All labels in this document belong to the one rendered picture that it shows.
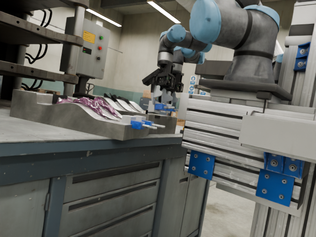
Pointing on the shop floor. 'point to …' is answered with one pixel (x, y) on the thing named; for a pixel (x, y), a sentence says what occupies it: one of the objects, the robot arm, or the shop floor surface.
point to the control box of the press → (87, 53)
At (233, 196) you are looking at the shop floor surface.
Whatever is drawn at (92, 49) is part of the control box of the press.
